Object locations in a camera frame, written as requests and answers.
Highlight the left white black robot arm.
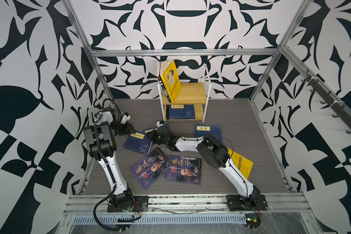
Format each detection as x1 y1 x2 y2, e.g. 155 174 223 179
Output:
83 106 135 232

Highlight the wall coat hook rail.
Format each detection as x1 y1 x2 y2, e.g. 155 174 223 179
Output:
302 70 351 134

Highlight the dark portrait book left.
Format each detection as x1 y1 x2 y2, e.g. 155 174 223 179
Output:
129 147 171 190

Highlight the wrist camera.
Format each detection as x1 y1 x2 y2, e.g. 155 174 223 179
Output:
157 121 168 128
120 112 131 124

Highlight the dark portrait book right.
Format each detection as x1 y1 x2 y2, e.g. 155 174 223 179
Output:
163 155 202 186

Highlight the black book leaning on shelf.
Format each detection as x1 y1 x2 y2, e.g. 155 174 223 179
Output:
156 61 171 103

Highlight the yellow cartoon book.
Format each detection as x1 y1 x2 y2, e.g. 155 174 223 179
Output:
160 60 181 103
228 149 253 179

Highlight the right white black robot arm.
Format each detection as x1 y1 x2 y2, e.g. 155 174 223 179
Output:
146 125 261 208

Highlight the white slotted cable duct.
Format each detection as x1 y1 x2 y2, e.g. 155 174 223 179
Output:
73 213 246 225

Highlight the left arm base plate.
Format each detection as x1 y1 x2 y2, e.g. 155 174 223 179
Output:
107 196 149 213

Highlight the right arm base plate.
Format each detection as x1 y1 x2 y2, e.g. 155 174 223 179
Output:
226 195 268 211

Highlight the blue book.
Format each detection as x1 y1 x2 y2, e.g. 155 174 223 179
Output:
143 127 157 134
166 104 196 120
123 132 153 155
194 125 223 143

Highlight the dark portrait book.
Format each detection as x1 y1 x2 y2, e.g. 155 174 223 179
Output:
129 147 171 190
163 155 202 186

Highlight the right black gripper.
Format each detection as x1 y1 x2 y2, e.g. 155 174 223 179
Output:
144 130 169 146

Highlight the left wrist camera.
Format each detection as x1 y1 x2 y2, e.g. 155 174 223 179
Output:
120 112 131 124

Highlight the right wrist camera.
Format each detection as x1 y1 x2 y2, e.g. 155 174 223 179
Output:
157 121 168 128

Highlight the wooden white frame bookshelf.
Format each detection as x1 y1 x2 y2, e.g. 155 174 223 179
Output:
158 65 212 123

